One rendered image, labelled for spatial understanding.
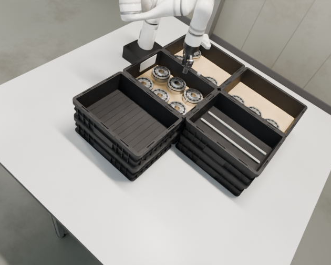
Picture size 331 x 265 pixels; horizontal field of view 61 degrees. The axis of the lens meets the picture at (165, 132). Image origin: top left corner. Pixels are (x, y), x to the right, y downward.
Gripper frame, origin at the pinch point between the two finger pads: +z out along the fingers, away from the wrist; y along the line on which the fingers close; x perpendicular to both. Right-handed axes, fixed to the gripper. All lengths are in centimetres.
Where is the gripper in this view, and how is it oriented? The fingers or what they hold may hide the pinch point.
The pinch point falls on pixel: (184, 66)
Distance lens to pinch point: 141.0
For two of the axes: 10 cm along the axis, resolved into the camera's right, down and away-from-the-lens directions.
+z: -2.0, 6.0, 7.8
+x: 9.8, 0.6, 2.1
